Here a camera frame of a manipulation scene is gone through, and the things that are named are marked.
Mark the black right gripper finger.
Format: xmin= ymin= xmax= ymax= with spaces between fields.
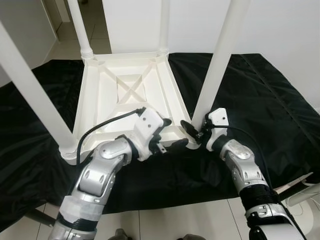
xmin=180 ymin=120 xmax=202 ymax=146

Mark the white plastic children table top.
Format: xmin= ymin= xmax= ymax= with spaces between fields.
xmin=60 ymin=50 xmax=201 ymax=163

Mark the black fabric table cover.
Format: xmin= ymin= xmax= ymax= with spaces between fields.
xmin=0 ymin=51 xmax=320 ymax=218

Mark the black metal table leg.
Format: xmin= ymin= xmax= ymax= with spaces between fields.
xmin=272 ymin=180 xmax=313 ymax=201
xmin=25 ymin=210 xmax=56 ymax=227

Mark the grey robot left leg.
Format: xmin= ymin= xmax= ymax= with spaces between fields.
xmin=111 ymin=229 xmax=132 ymax=240

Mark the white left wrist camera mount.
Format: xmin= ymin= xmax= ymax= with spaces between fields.
xmin=132 ymin=107 xmax=166 ymax=162

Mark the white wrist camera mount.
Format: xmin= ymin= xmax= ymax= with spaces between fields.
xmin=206 ymin=108 xmax=231 ymax=151
xmin=132 ymin=107 xmax=166 ymax=162

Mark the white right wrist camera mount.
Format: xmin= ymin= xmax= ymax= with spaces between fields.
xmin=206 ymin=108 xmax=231 ymax=151

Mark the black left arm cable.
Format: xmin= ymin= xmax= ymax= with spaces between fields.
xmin=76 ymin=107 xmax=147 ymax=166

